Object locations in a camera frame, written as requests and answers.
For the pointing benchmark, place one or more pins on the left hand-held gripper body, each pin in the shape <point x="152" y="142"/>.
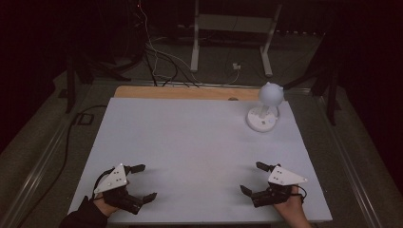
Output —
<point x="115" y="182"/>

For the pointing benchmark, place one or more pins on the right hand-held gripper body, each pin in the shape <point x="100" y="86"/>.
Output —
<point x="282" y="177"/>

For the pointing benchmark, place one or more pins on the person's left hand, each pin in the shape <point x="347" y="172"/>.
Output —
<point x="106" y="207"/>

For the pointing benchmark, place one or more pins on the person's right hand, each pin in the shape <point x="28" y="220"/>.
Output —
<point x="293" y="207"/>

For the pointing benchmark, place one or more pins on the white round-head desk lamp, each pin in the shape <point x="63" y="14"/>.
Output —
<point x="271" y="95"/>

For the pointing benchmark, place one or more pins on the wooden board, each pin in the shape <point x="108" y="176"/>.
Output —
<point x="177" y="92"/>

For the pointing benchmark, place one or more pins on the black tripod stand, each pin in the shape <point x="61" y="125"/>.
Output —
<point x="70" y="88"/>
<point x="331" y="101"/>

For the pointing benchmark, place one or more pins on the white plug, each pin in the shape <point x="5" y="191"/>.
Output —
<point x="236" y="66"/>

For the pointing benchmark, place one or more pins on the white metal stand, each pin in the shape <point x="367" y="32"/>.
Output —
<point x="195" y="47"/>

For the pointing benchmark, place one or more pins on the black square frame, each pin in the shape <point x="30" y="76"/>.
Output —
<point x="85" y="119"/>

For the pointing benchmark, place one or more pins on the metal floor rail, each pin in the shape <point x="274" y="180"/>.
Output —
<point x="33" y="177"/>
<point x="355" y="177"/>

